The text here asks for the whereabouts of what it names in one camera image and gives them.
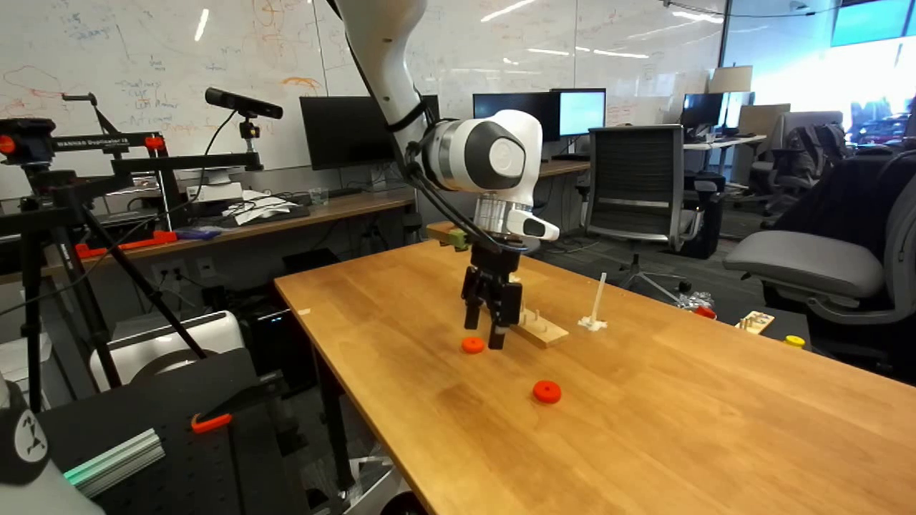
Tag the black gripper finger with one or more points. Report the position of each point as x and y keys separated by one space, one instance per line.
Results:
x=473 y=309
x=502 y=324

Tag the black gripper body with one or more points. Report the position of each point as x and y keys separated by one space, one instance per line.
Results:
x=493 y=267

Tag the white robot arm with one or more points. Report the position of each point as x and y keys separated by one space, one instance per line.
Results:
x=380 y=46

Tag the wooden stand with clear pegs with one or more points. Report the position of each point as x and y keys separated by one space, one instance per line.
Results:
x=545 y=330

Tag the small white peg stand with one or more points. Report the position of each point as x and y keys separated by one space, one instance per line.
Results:
x=594 y=321

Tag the black mesh office chair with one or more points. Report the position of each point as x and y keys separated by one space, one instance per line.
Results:
x=634 y=181

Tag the dark computer monitor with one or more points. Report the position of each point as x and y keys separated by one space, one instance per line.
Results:
x=495 y=102

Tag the lit computer monitor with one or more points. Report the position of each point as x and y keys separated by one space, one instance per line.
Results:
x=581 y=112

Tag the long wooden desk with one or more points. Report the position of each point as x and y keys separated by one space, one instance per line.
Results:
x=316 y=217

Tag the large black monitor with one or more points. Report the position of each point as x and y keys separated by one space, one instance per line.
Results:
x=345 y=132

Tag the small red object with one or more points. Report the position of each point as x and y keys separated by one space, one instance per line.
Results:
x=705 y=312

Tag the white crumpled papers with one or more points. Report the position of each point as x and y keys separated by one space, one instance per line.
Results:
x=259 y=208

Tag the small paper card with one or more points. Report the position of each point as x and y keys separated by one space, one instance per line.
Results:
x=753 y=321

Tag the small distant monitor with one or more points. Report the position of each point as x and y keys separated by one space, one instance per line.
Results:
x=702 y=112

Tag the white computer case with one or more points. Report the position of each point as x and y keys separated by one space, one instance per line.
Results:
x=190 y=338

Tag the small yellow object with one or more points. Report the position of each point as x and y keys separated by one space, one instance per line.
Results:
x=794 y=341

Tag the white lamp shade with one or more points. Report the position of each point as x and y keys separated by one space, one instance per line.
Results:
x=730 y=78

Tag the gray padded office chair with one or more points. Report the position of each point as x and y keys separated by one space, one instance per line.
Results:
x=810 y=261

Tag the red bar clamp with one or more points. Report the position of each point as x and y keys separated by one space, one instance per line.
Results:
x=123 y=247

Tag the aluminium bar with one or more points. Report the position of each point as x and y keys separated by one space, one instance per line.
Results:
x=114 y=461

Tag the black cap with logo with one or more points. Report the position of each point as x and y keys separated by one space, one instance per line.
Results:
x=23 y=445

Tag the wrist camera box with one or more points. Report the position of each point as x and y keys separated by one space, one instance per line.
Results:
x=535 y=231

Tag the black bar camera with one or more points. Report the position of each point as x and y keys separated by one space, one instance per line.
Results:
x=244 y=103

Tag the black camera tripod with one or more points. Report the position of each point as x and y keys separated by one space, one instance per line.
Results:
x=33 y=238

